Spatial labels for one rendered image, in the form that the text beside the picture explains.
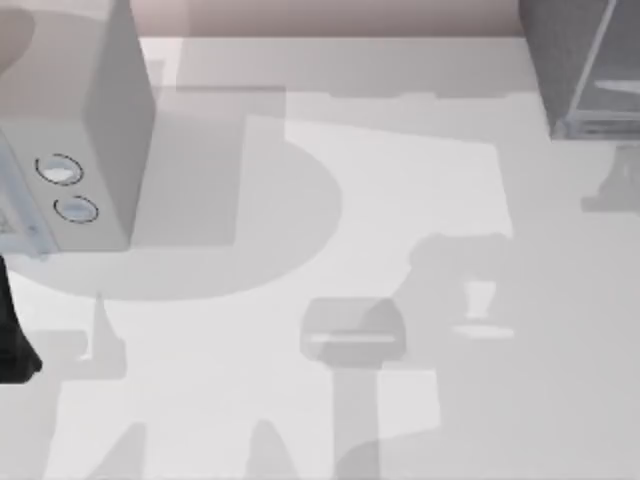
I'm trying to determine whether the round microwave knob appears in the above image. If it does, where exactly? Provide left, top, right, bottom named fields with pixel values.
left=34, top=153, right=85, bottom=187
left=52, top=195, right=100, bottom=225

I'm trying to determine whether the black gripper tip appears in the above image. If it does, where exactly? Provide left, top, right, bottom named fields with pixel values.
left=0, top=253, right=44, bottom=386

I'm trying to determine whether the grey cabinet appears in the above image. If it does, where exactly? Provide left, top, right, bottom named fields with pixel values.
left=517, top=0, right=640, bottom=142

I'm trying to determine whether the pale microwave oven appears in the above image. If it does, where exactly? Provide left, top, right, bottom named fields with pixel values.
left=0, top=0, right=157, bottom=261

